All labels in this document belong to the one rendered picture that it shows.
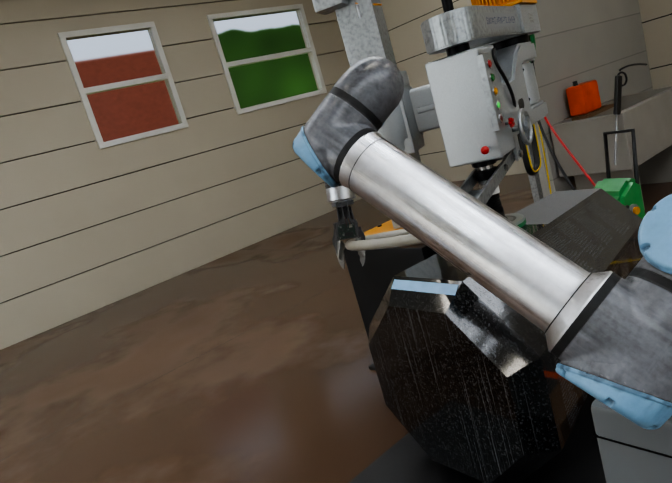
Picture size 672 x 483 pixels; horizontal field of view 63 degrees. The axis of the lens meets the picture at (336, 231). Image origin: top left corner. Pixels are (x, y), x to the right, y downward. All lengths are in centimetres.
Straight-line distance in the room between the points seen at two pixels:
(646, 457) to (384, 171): 62
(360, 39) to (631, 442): 226
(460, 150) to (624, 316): 150
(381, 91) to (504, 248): 36
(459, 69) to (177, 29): 649
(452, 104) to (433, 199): 135
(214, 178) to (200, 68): 156
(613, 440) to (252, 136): 777
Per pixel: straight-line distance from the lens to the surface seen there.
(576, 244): 230
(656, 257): 85
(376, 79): 103
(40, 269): 739
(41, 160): 745
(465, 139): 223
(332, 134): 99
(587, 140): 504
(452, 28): 219
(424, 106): 283
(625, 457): 109
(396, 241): 152
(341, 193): 169
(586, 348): 84
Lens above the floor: 142
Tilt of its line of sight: 11 degrees down
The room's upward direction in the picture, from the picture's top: 16 degrees counter-clockwise
